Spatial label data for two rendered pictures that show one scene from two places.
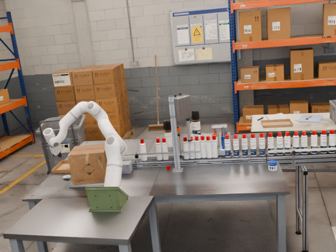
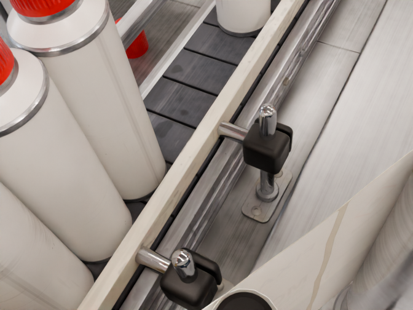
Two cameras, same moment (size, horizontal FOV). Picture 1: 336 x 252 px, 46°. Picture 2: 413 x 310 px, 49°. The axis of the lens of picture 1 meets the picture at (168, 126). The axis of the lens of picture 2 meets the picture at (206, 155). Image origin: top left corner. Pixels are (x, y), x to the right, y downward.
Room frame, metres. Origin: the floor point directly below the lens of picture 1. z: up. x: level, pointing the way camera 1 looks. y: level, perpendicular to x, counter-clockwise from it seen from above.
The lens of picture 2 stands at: (3.52, -0.28, 1.18)
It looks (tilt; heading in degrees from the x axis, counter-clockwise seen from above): 57 degrees down; 120
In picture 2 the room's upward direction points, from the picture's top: 12 degrees counter-clockwise
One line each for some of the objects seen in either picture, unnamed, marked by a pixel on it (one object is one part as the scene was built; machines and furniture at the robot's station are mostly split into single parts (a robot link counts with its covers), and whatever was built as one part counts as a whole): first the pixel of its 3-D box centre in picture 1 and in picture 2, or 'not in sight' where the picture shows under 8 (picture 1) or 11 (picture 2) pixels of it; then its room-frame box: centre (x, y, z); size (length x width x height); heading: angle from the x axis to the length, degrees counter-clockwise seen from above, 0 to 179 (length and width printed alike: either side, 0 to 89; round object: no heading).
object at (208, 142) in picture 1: (208, 147); not in sight; (3.34, -0.35, 0.98); 0.05 x 0.05 x 0.20
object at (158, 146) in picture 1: (158, 149); not in sight; (3.42, 0.10, 0.98); 0.05 x 0.05 x 0.20
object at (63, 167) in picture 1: (71, 166); not in sight; (3.55, 0.95, 0.85); 0.30 x 0.26 x 0.04; 81
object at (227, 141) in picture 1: (227, 145); not in sight; (3.32, -0.51, 0.98); 0.05 x 0.05 x 0.20
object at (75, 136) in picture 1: (65, 143); not in sight; (5.60, 1.55, 0.48); 0.89 x 0.63 x 0.96; 4
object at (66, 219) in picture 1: (91, 206); not in sight; (2.73, 0.64, 0.81); 0.90 x 0.90 x 0.04; 75
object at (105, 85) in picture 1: (94, 105); not in sight; (7.14, 1.32, 0.70); 1.20 x 0.82 x 1.39; 81
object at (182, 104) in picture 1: (180, 107); not in sight; (3.30, -0.12, 1.38); 0.17 x 0.10 x 0.19; 136
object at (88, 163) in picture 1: (90, 163); not in sight; (3.19, 0.69, 0.99); 0.30 x 0.24 x 0.27; 88
